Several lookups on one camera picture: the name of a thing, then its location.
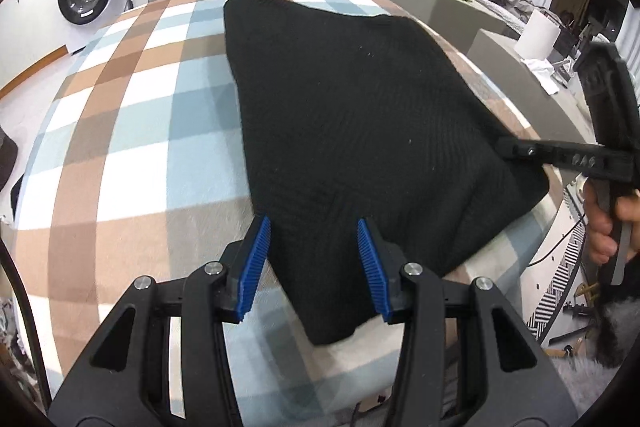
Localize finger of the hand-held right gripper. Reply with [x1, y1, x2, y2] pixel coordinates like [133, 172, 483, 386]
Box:
[496, 136, 606, 175]

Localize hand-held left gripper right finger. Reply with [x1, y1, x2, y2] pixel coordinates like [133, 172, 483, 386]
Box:
[355, 217, 583, 427]

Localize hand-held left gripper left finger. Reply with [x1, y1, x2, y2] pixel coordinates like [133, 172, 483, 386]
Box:
[47, 214, 273, 427]

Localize black knit garment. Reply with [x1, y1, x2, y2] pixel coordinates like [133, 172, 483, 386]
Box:
[222, 0, 551, 348]

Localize person's right forearm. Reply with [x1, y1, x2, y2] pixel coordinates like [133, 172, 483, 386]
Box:
[592, 252, 640, 369]

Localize person's right hand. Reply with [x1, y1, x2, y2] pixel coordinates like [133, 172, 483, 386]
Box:
[582, 179, 640, 265]

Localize grey cube ottoman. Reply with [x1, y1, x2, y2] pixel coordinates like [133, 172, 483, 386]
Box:
[382, 0, 526, 55]
[467, 28, 596, 148]

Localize white crumpled cloth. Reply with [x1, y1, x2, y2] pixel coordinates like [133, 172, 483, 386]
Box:
[522, 57, 563, 95]

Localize white paper towel roll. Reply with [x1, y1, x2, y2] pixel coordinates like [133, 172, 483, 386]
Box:
[515, 8, 561, 60]

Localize black white striped rug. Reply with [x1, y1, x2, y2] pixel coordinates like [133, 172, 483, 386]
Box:
[527, 222, 588, 340]

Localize checked blanket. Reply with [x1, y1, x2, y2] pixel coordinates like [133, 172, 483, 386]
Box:
[10, 0, 576, 427]

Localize black slipper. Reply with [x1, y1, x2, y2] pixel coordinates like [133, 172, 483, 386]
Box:
[0, 127, 20, 190]
[10, 174, 26, 220]

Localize black white patterned cloth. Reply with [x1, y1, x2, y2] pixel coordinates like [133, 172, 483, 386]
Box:
[0, 299, 33, 393]

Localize white kitchen counter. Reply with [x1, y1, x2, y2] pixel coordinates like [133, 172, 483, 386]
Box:
[0, 0, 71, 100]

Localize black cable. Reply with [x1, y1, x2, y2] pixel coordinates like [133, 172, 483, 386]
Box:
[0, 237, 52, 414]

